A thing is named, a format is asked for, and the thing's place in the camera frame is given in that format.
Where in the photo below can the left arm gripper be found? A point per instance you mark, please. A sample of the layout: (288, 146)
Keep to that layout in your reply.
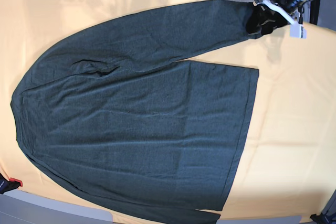
(263, 19)

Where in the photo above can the dark green long-sleeve shirt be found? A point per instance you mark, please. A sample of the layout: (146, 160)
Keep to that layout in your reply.
(120, 115)

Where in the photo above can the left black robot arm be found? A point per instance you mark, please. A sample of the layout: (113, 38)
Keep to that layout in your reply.
(291, 10)

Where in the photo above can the yellow table cloth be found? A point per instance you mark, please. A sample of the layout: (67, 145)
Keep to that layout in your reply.
(288, 164)

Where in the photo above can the black clamp right corner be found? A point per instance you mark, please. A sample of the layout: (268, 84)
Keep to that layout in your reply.
(323, 219)

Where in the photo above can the red and black clamp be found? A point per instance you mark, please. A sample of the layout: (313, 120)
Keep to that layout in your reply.
(9, 185)

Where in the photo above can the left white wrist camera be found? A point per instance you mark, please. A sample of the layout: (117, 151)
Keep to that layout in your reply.
(297, 31)

